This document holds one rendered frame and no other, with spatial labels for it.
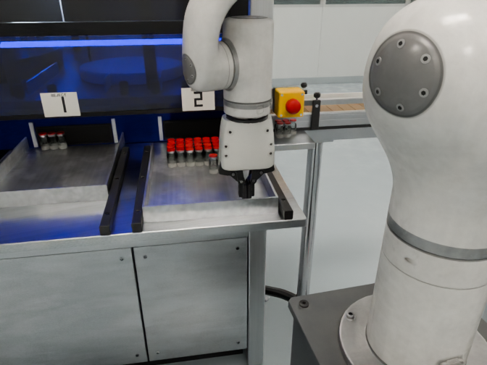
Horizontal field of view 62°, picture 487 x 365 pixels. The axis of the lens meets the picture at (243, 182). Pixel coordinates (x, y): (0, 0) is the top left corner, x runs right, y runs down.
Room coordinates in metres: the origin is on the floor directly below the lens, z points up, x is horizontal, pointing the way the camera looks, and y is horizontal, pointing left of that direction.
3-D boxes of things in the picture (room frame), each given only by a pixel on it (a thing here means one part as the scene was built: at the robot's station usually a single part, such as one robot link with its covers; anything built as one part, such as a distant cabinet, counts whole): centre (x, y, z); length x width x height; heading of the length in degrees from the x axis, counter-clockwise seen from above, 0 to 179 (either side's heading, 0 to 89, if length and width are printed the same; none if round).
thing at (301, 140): (1.15, -0.13, 0.87); 0.14 x 0.13 x 0.02; 9
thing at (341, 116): (1.29, -0.38, 0.92); 0.69 x 0.16 x 0.16; 99
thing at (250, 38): (0.70, 0.00, 1.18); 0.09 x 0.08 x 0.13; 124
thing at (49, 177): (0.90, 0.44, 0.90); 0.34 x 0.26 x 0.04; 9
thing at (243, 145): (0.70, -0.01, 1.03); 0.10 x 0.08 x 0.11; 99
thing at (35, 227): (0.86, 0.26, 0.87); 0.70 x 0.48 x 0.02; 99
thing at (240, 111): (0.70, -0.01, 1.09); 0.09 x 0.08 x 0.03; 99
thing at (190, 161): (0.93, 0.10, 0.90); 0.18 x 0.02 x 0.05; 98
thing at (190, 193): (0.84, 0.09, 0.90); 0.34 x 0.26 x 0.04; 9
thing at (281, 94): (1.11, -0.12, 1.00); 0.08 x 0.07 x 0.07; 9
